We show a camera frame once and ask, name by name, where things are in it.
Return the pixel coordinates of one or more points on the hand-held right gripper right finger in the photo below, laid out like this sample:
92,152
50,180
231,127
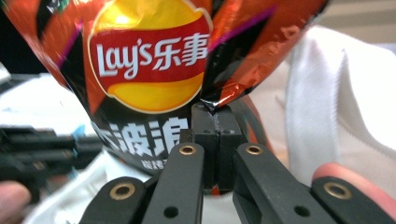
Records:
249,174

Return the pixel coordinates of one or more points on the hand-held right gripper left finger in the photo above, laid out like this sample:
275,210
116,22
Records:
183,174

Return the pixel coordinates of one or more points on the white patterned tote bag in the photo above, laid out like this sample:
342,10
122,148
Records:
327,109

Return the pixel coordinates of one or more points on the red and black chips packet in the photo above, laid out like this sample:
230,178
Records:
149,62

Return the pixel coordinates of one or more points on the white table mat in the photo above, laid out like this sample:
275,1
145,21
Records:
37,105

